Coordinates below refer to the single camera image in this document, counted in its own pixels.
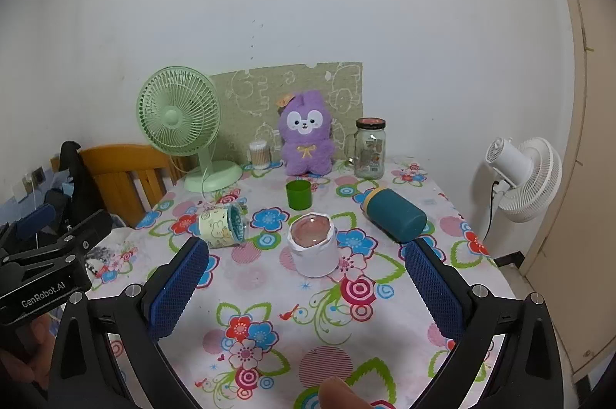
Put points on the cotton swab container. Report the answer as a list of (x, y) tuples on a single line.
[(260, 156)]

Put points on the person's left hand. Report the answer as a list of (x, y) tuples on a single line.
[(42, 341)]

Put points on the glass jar with lid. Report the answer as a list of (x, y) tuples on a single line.
[(370, 151)]

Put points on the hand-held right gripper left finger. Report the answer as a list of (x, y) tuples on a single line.
[(177, 291)]

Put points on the green plastic cup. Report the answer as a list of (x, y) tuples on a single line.
[(298, 197)]

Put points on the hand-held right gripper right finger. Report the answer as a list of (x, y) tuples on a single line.
[(434, 291)]

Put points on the green desk fan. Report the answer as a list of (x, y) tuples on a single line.
[(171, 118)]

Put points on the green patterned wall panel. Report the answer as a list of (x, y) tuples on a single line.
[(255, 96)]

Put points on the purple plush toy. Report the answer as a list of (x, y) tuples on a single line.
[(306, 139)]

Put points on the cartoon printed cup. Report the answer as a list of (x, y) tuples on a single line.
[(219, 228)]

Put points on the floral tablecloth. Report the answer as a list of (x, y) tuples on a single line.
[(288, 317)]

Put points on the white fan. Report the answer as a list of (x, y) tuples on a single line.
[(529, 178)]

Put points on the wooden chair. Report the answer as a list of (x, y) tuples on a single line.
[(122, 168)]

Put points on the white paper cup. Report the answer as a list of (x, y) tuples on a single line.
[(315, 252)]

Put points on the person's right hand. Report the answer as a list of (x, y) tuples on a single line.
[(342, 394)]

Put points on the beige door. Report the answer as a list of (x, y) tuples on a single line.
[(593, 197)]

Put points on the teal bottle with yellow band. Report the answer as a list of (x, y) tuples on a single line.
[(397, 214)]

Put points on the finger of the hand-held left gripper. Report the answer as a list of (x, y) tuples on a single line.
[(79, 187), (34, 222)]

